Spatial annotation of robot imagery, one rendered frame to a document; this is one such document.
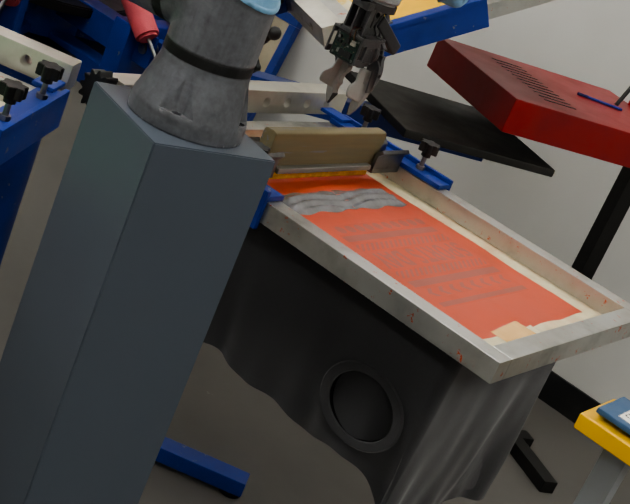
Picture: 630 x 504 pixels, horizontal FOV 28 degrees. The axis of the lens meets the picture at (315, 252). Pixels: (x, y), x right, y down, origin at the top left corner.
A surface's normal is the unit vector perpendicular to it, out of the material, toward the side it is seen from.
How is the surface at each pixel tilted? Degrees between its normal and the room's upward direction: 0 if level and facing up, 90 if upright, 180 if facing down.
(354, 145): 90
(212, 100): 73
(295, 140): 90
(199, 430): 0
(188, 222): 90
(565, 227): 90
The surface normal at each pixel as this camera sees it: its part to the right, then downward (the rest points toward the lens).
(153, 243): 0.51, 0.51
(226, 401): 0.37, -0.86
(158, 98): -0.37, -0.14
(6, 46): -0.15, 0.32
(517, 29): -0.59, 0.07
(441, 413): 0.71, 0.52
